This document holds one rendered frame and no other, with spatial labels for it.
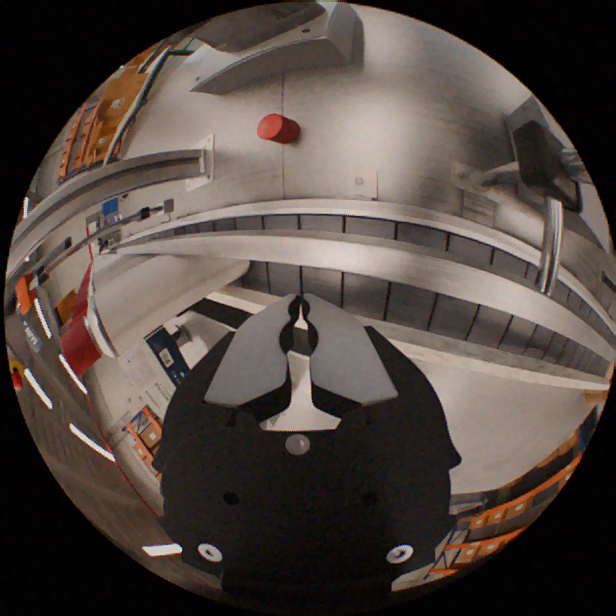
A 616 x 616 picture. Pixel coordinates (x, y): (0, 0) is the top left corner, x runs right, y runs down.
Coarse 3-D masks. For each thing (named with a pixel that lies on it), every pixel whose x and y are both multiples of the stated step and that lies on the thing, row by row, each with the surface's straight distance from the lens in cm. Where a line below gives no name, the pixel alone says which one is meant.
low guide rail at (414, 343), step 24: (240, 288) 22; (384, 336) 14; (408, 336) 15; (432, 336) 15; (432, 360) 15; (456, 360) 15; (480, 360) 16; (504, 360) 17; (528, 360) 20; (552, 384) 24; (576, 384) 30; (600, 384) 45
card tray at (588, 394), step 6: (612, 366) 81; (612, 372) 88; (606, 378) 82; (588, 390) 66; (594, 390) 74; (600, 390) 84; (606, 390) 91; (588, 396) 68; (594, 396) 76; (600, 396) 87; (606, 396) 91; (588, 402) 66; (594, 402) 74; (600, 402) 85
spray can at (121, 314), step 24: (168, 264) 17; (192, 264) 17; (216, 264) 18; (240, 264) 20; (120, 288) 16; (144, 288) 15; (168, 288) 16; (192, 288) 17; (216, 288) 19; (96, 312) 15; (120, 312) 15; (144, 312) 15; (168, 312) 16; (72, 336) 17; (96, 336) 16; (120, 336) 15; (144, 336) 17; (72, 360) 17; (96, 360) 17
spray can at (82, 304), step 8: (136, 256) 28; (144, 256) 27; (152, 256) 27; (128, 264) 26; (136, 264) 26; (112, 272) 26; (120, 272) 26; (96, 280) 27; (104, 280) 26; (96, 288) 26; (88, 296) 27; (80, 304) 27; (72, 312) 27; (80, 312) 26
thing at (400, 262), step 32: (224, 256) 11; (256, 256) 9; (288, 256) 8; (320, 256) 7; (352, 256) 7; (384, 256) 7; (416, 256) 7; (448, 256) 7; (448, 288) 7; (480, 288) 7; (512, 288) 8; (544, 320) 10; (576, 320) 12; (608, 352) 21
